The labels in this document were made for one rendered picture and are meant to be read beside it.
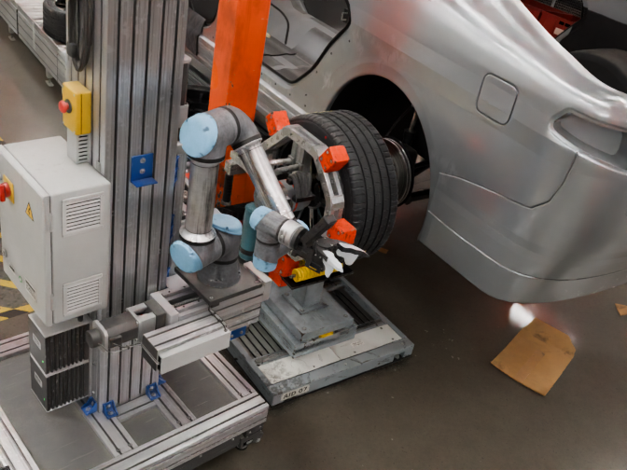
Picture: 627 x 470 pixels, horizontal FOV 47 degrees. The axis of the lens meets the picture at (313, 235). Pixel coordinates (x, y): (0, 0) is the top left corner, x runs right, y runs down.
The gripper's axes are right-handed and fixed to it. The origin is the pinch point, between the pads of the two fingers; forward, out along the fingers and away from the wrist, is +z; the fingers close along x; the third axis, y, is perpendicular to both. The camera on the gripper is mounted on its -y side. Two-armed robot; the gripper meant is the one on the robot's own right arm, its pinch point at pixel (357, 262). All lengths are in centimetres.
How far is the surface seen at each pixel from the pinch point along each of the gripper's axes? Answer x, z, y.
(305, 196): -62, -54, 17
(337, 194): -73, -47, 16
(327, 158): -70, -54, 3
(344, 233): -68, -37, 27
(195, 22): -186, -227, 3
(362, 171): -81, -43, 6
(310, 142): -75, -66, 2
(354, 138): -86, -53, -4
